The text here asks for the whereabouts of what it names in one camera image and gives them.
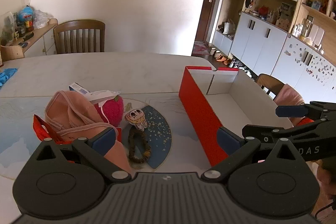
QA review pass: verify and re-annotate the white tote bag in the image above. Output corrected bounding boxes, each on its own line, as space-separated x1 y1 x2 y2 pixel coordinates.
223 19 237 35

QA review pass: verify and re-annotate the blue nitrile glove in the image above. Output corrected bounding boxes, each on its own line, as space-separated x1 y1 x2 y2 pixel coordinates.
0 68 18 87

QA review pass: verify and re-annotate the wooden sideboard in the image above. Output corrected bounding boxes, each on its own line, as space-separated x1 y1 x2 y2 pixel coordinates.
0 18 58 62

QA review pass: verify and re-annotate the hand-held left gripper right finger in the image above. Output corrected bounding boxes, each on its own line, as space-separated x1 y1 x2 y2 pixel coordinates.
201 126 307 184

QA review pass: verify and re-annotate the red cardboard box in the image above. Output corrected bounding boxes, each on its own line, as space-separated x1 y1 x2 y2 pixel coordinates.
178 66 297 167

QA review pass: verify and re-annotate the blue and white carton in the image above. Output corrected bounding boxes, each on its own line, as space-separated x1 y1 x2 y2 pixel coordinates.
69 82 91 95

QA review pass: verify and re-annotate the red cloth strap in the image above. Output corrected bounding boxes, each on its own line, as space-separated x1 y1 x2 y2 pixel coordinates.
33 114 78 165

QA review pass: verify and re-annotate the printed white face mask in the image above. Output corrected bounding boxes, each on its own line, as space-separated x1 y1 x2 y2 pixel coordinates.
88 90 121 104

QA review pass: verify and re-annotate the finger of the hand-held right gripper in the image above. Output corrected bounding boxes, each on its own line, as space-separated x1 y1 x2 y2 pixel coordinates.
241 118 324 148
275 101 336 122

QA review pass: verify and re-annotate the low white shoe bench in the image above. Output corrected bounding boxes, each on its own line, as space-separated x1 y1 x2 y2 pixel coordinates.
212 30 234 49

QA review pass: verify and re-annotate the row of shoes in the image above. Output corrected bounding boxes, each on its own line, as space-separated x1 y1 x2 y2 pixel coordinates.
210 48 254 78

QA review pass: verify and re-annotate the brown hair scrunchie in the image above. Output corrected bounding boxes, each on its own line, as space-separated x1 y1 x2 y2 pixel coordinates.
127 126 152 164

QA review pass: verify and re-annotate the pink plush strawberry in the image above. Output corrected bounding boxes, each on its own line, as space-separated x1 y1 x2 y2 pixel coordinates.
95 95 125 128

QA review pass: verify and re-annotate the pink fringed scarf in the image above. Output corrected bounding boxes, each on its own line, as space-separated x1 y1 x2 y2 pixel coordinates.
273 84 305 115

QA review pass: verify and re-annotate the pink fabric hat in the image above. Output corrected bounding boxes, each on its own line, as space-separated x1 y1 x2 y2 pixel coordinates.
44 91 132 174

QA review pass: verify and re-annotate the white base cabinet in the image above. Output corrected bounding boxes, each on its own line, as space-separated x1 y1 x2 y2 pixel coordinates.
230 12 289 75

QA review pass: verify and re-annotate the red patterned rug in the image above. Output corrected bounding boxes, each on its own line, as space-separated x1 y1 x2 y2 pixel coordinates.
192 42 211 57

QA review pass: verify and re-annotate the light wooden child chair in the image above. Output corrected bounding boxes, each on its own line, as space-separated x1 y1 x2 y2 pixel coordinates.
0 44 25 62

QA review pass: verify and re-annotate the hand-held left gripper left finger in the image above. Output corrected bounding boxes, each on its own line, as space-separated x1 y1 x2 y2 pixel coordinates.
34 127 132 183

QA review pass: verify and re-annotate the open wooden shelf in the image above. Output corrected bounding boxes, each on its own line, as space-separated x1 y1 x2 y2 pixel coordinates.
298 0 336 55

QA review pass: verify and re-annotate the black cable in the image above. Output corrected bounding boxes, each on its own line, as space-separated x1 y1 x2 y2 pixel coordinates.
314 200 336 221

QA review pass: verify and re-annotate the wooden slatted dining chair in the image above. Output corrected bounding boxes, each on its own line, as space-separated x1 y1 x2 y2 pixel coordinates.
53 20 106 54
255 73 286 101

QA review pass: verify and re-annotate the white plastic bag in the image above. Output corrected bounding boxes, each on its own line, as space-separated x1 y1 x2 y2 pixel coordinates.
34 9 54 29

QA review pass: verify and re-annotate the white cabinet with stickers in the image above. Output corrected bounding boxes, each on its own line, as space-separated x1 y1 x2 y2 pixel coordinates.
270 35 336 107

